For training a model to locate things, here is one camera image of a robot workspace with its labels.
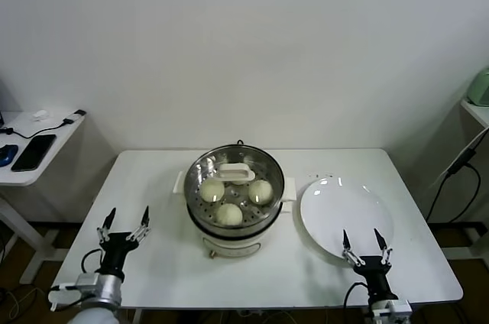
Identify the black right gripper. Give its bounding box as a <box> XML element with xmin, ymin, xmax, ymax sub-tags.
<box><xmin>342</xmin><ymin>228</ymin><xmax>395</xmax><ymax>302</ymax></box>

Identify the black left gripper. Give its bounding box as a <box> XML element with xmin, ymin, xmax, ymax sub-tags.
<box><xmin>96</xmin><ymin>206</ymin><xmax>151</xmax><ymax>274</ymax></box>

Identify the round glass pot lid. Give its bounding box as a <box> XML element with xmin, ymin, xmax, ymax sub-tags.
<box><xmin>184</xmin><ymin>144</ymin><xmax>286</xmax><ymax>228</ymax></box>

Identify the stainless steel steamer basket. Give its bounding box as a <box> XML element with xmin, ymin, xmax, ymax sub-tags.
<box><xmin>173</xmin><ymin>143</ymin><xmax>298</xmax><ymax>234</ymax></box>

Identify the round white plate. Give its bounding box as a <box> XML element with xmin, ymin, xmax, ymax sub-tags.
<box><xmin>300</xmin><ymin>177</ymin><xmax>394</xmax><ymax>263</ymax></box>

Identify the white side desk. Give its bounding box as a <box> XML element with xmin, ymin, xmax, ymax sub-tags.
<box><xmin>0</xmin><ymin>109</ymin><xmax>87</xmax><ymax>286</ymax></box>

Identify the white electric cooking pot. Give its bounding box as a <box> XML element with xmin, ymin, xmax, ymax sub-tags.
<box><xmin>186</xmin><ymin>201</ymin><xmax>294</xmax><ymax>261</ymax></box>

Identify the black smartphone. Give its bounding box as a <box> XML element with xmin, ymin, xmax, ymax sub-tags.
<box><xmin>10</xmin><ymin>134</ymin><xmax>57</xmax><ymax>173</ymax></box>

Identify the blue computer mouse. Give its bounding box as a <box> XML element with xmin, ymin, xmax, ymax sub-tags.
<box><xmin>0</xmin><ymin>144</ymin><xmax>18</xmax><ymax>167</ymax></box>

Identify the white shelf desk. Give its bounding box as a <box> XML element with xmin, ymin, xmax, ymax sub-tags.
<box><xmin>460</xmin><ymin>98</ymin><xmax>489</xmax><ymax>261</ymax></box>

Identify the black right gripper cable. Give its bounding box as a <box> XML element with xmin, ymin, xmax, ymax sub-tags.
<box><xmin>342</xmin><ymin>280</ymin><xmax>368</xmax><ymax>310</ymax></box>

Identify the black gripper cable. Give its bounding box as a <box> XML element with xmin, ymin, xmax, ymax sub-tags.
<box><xmin>81</xmin><ymin>248</ymin><xmax>105</xmax><ymax>276</ymax></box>
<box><xmin>342</xmin><ymin>280</ymin><xmax>368</xmax><ymax>310</ymax></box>

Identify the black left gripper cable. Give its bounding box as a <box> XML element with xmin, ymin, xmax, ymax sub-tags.
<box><xmin>81</xmin><ymin>248</ymin><xmax>105</xmax><ymax>276</ymax></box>

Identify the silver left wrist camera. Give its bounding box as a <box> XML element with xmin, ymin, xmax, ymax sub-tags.
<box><xmin>47</xmin><ymin>273</ymin><xmax>97</xmax><ymax>312</ymax></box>

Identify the black cable with adapter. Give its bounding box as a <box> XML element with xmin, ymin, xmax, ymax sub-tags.
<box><xmin>0</xmin><ymin>109</ymin><xmax>86</xmax><ymax>140</ymax></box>

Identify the thin white cable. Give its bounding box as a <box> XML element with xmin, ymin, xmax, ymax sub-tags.
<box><xmin>427</xmin><ymin>131</ymin><xmax>485</xmax><ymax>192</ymax></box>

